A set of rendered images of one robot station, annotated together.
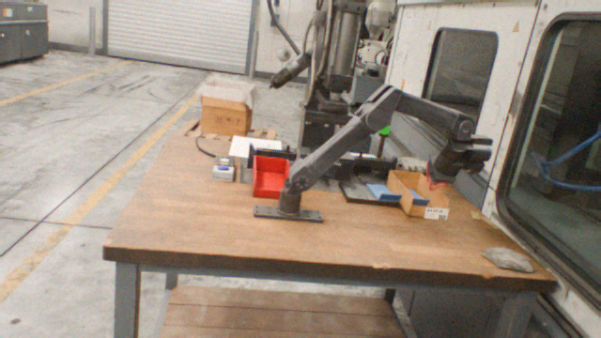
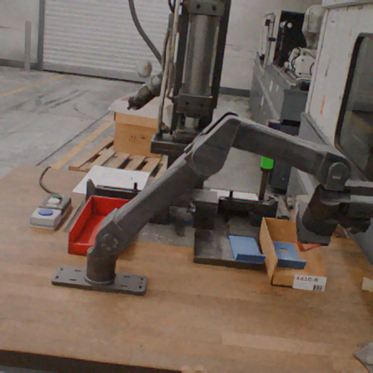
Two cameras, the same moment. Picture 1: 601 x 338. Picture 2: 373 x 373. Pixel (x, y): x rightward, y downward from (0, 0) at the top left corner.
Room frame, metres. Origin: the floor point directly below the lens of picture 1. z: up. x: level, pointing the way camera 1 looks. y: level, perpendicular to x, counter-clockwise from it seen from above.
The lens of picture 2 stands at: (0.34, -0.27, 1.47)
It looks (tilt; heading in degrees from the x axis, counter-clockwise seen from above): 20 degrees down; 8
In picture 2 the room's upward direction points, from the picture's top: 7 degrees clockwise
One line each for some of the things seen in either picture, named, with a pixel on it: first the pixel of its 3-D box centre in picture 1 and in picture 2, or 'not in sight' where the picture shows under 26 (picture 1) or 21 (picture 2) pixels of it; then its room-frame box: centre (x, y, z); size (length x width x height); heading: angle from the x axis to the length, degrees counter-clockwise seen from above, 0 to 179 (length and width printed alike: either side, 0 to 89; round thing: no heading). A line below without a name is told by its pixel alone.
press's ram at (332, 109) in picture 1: (329, 84); (188, 106); (1.73, -0.06, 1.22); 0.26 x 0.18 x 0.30; 8
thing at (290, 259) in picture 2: (411, 193); (286, 251); (1.54, -0.39, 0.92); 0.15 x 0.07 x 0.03; 9
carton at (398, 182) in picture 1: (416, 193); (290, 252); (1.51, -0.40, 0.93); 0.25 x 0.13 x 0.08; 8
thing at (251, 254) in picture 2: (383, 190); (246, 246); (1.49, -0.29, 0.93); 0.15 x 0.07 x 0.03; 12
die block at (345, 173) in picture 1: (323, 164); (181, 207); (1.66, -0.08, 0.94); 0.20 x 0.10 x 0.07; 98
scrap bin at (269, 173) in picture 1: (271, 176); (102, 225); (1.47, 0.09, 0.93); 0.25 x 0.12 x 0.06; 8
